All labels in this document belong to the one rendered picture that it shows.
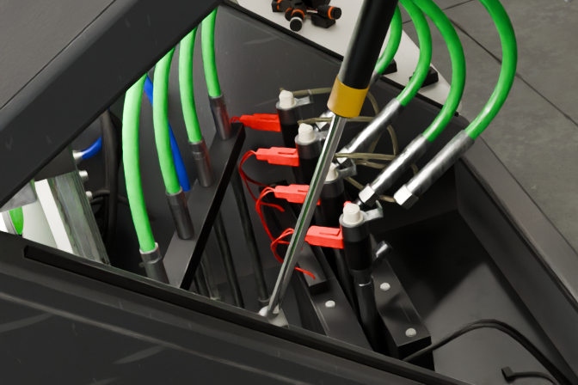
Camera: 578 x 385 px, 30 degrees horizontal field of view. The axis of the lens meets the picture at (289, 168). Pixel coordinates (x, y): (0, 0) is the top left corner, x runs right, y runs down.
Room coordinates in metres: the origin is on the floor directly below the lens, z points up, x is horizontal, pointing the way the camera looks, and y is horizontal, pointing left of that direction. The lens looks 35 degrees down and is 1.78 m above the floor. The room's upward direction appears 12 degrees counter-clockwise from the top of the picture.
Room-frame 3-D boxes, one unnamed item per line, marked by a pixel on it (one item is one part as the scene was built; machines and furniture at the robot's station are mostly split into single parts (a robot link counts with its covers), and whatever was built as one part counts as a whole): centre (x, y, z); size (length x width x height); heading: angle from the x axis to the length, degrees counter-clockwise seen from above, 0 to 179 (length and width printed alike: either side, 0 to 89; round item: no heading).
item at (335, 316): (0.96, -0.03, 0.91); 0.34 x 0.10 x 0.15; 9
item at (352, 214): (0.84, -0.05, 1.12); 0.02 x 0.02 x 0.03
